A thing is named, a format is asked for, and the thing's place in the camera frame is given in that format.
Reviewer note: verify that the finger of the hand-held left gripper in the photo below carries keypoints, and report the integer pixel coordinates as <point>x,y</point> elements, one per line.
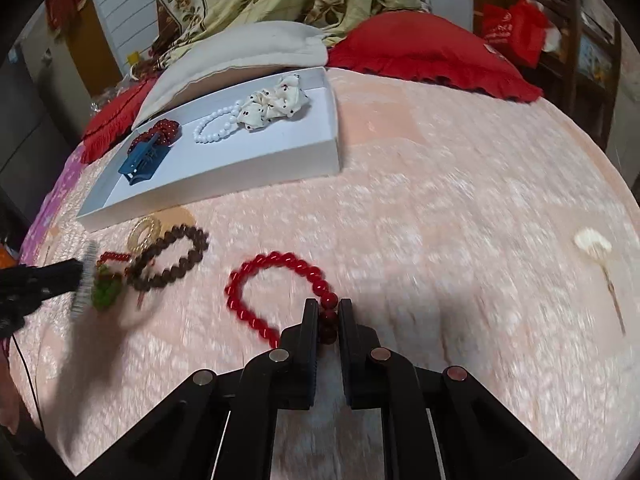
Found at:
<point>52,274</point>

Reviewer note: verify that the blue plastic block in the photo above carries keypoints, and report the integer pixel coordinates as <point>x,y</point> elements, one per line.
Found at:
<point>142,160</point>

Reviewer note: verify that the red ruffled pillow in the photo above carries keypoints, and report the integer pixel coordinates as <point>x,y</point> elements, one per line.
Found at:
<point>425,45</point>

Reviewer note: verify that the cream carved bead bundle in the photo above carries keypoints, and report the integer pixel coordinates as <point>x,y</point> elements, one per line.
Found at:
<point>265,106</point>

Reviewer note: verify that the red fringed pillow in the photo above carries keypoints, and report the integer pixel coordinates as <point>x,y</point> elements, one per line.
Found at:
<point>107,115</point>

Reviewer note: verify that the brown wooden door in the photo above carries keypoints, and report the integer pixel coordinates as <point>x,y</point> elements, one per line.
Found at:
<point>90,45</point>

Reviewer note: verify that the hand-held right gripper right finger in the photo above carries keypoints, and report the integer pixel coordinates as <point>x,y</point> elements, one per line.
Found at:
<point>352,360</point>

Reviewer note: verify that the purple flowered sheet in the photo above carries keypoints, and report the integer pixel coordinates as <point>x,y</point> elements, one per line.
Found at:
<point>55,195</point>

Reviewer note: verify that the white pillow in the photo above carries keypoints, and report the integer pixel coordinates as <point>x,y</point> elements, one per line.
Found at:
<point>240,55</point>

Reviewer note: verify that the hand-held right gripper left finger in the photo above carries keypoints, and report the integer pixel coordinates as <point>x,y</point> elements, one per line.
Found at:
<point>309,360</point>

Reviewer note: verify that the red shopping bag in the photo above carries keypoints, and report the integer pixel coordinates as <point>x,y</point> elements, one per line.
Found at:
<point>515,25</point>

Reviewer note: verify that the pink plush blanket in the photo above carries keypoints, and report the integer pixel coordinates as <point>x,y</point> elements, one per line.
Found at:
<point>450,185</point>

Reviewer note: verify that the red fringed hanging cloth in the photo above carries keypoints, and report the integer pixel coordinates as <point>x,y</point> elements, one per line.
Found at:
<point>65,0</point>

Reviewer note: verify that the small yellow container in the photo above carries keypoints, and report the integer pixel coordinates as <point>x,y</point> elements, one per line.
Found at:
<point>132,57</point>

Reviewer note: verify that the clear plastic bag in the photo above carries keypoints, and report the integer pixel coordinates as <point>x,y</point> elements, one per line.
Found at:
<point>106,95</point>

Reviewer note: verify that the white shallow box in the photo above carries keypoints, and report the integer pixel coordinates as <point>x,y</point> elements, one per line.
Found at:
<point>280,145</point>

